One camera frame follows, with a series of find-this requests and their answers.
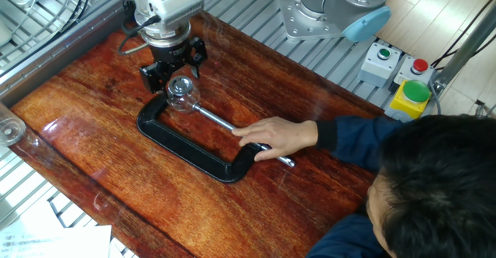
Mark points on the person body in navy jacket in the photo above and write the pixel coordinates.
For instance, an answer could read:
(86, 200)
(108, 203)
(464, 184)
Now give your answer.
(348, 238)

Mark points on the grey box with green button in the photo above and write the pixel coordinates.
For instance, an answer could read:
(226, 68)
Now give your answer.
(377, 66)

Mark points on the glossy brown wooden board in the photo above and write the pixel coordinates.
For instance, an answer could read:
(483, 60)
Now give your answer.
(116, 165)

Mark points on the person head with black hair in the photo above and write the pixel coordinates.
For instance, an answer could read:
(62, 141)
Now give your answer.
(441, 188)

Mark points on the white printed paper sheets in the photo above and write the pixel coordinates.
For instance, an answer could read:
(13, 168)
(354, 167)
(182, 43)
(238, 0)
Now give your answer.
(58, 242)

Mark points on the black C-clamp with steel screw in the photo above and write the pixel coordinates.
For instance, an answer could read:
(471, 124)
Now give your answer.
(186, 151)

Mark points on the yellow box with green button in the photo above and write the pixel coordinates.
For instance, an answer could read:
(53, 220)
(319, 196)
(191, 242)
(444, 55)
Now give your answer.
(410, 99)

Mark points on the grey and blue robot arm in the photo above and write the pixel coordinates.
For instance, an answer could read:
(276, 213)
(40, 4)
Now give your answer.
(364, 21)

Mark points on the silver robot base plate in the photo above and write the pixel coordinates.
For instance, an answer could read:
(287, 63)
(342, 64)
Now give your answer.
(294, 21)

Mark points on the small silver jar lid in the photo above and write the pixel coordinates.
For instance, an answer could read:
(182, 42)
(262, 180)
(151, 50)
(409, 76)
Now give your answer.
(180, 85)

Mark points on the aluminium profile post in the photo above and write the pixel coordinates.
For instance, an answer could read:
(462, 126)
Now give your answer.
(465, 49)

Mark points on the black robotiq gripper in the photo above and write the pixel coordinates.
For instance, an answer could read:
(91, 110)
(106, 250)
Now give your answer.
(170, 52)

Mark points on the grey box with red button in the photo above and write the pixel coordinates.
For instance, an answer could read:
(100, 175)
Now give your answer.
(416, 70)

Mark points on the grey aluminium rail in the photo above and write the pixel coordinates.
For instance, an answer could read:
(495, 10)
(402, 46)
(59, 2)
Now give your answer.
(58, 52)

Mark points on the small clear glass jar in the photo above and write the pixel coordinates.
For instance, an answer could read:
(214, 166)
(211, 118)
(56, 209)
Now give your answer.
(182, 102)

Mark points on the person right hand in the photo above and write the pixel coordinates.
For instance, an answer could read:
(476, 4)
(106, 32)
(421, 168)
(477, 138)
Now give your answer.
(283, 136)

